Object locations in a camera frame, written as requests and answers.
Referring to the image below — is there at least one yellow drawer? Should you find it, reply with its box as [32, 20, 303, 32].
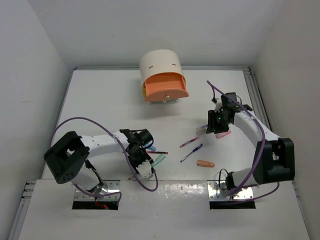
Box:
[141, 85, 146, 99]

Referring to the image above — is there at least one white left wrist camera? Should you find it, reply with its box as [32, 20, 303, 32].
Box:
[136, 160, 155, 181]

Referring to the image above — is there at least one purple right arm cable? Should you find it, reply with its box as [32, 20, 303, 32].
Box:
[206, 80, 280, 204]

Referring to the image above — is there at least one blue correction tape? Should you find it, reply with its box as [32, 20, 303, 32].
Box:
[149, 146, 157, 152]

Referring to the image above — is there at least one metal mounting plate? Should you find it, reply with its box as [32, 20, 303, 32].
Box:
[74, 180, 122, 202]
[207, 180, 254, 202]

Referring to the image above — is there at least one green correction tape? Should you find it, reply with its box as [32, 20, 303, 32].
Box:
[151, 153, 166, 168]

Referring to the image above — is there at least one pink red gel pen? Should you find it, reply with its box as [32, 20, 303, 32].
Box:
[179, 136, 199, 148]

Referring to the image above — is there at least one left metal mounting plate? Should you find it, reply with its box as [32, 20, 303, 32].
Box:
[74, 180, 122, 202]

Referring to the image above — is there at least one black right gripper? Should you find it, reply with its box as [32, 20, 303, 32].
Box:
[206, 109, 231, 134]

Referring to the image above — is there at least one red pen dark cap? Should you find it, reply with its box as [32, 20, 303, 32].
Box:
[146, 150, 169, 155]

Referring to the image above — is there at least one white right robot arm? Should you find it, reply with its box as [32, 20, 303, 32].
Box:
[206, 92, 296, 195]

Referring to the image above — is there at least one blue gel pen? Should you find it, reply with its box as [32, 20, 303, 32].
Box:
[179, 143, 203, 163]

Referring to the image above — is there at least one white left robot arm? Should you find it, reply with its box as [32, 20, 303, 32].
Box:
[43, 129, 155, 198]

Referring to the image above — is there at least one white front shelf board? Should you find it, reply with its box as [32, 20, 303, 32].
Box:
[19, 180, 309, 240]

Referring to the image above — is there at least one orange correction tape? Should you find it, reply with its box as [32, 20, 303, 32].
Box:
[196, 160, 215, 168]

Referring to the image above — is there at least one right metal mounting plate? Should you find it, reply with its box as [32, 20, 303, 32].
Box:
[207, 180, 254, 202]

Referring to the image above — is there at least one cream drawer cabinet shell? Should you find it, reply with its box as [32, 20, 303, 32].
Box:
[139, 49, 185, 87]

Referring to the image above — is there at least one pink correction tape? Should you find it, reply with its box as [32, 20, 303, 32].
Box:
[215, 130, 231, 139]

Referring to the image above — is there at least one orange top drawer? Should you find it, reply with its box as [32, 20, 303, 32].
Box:
[142, 72, 189, 103]

